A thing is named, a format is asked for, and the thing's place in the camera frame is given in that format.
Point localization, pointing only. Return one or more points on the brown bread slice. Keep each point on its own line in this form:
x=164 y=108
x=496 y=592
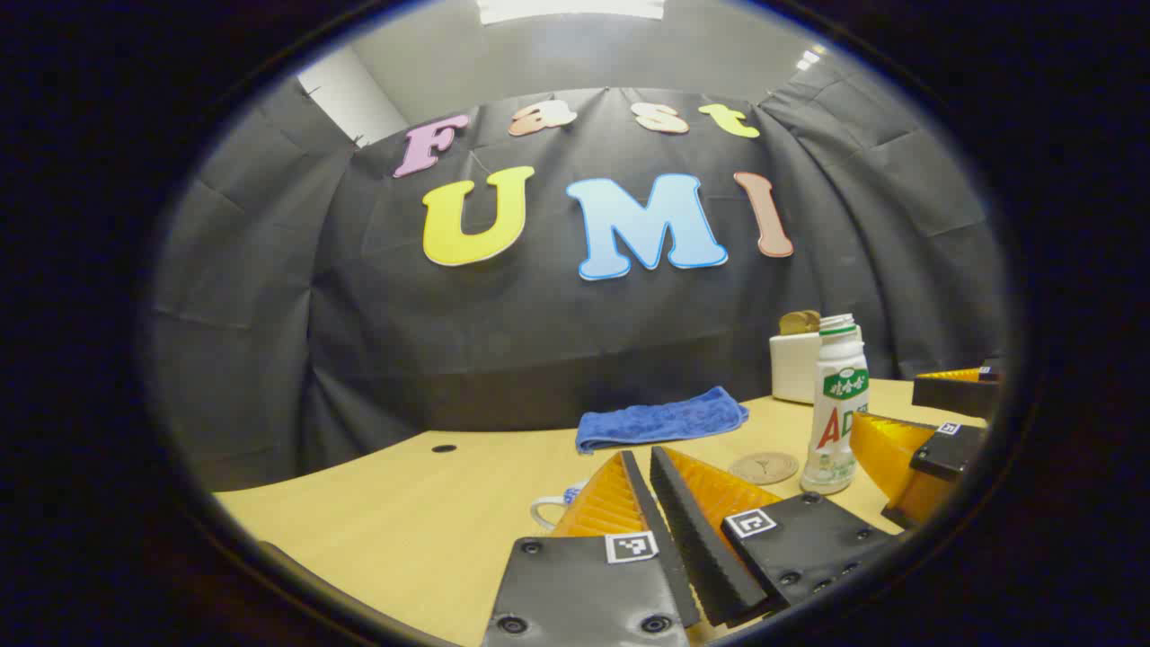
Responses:
x=798 y=323

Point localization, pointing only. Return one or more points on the black backdrop cloth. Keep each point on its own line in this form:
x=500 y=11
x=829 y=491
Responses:
x=539 y=341

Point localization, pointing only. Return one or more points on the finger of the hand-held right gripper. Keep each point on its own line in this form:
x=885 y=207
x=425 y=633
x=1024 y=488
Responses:
x=952 y=395
x=943 y=454

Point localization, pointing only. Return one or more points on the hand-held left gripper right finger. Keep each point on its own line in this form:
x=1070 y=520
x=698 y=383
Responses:
x=696 y=539

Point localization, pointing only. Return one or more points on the white toaster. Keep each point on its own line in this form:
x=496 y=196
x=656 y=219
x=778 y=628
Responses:
x=795 y=368

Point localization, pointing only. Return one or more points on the white green-label water bottle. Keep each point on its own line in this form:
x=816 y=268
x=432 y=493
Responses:
x=835 y=422

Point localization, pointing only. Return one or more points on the blue towel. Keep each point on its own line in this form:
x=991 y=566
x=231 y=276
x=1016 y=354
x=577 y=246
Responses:
x=656 y=420

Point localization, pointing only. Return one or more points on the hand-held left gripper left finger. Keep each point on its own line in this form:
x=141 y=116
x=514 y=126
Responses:
x=645 y=508

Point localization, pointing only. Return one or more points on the round cork coaster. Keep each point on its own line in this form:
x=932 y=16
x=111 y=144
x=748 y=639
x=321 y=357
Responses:
x=764 y=468

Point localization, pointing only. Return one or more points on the white teacup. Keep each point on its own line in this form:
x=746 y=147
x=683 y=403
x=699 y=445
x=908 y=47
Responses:
x=548 y=508

